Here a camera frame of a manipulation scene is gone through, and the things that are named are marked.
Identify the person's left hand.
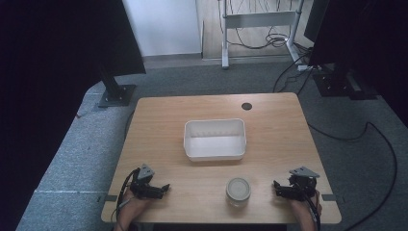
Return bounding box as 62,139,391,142
119,188,152,223

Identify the black metal stand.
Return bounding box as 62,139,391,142
97,64,138,109

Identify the hand-held gripper cable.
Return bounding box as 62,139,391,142
302,192,322,231
115,167,141,222

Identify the white plastic bin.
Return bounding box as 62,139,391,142
183,117,247,163

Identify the white metal desk frame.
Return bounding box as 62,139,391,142
219,0,306,70

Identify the glass jar with lid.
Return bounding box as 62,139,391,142
225,177,252,208

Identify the black curtain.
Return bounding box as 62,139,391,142
303,0,408,128
0,0,147,231

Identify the black metal stand base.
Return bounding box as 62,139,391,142
312,70,379,101

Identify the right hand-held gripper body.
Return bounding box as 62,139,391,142
288,166,321,202

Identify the right hand-held gripper cable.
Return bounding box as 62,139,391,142
302,192,322,231

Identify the white board panel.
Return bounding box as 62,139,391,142
122,0,204,58

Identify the long black floor cable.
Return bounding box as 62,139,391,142
307,121,399,231

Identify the person's right hand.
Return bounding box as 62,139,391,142
290,191,323,222

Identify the white power strip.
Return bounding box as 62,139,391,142
296,64,322,72

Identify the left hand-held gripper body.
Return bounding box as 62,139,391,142
129,164,161,200

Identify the tangle of black floor cables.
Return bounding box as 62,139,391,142
217,0,319,94

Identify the left hand-held gripper cable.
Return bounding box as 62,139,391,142
115,167,141,222

